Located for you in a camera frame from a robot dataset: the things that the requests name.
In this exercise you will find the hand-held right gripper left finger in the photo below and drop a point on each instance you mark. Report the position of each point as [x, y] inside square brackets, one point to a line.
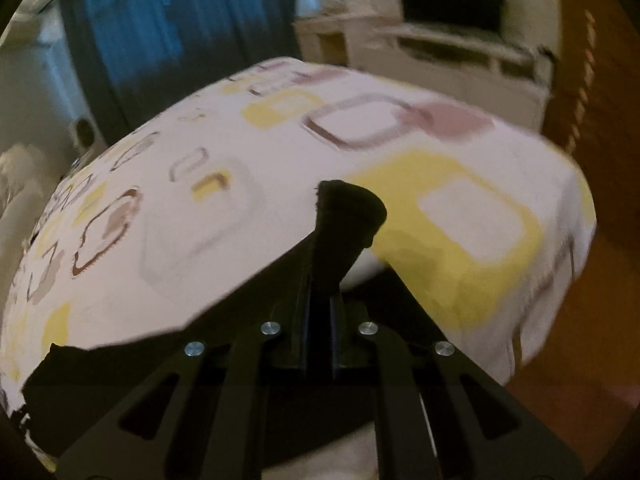
[306, 320]

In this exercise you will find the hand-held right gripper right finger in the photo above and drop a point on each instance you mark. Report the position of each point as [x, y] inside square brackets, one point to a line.
[334, 340]

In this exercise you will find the black pants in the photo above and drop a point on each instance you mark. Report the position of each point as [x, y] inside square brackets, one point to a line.
[345, 220]

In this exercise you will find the patterned white yellow bedsheet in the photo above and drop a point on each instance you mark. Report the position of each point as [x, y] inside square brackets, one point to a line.
[210, 230]

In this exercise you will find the white tv cabinet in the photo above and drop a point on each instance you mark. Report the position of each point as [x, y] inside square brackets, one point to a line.
[450, 70]

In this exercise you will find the blue curtain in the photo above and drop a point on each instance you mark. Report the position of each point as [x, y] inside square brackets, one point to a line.
[165, 25]

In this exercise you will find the wooden door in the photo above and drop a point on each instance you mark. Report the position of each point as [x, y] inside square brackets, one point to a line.
[585, 75]

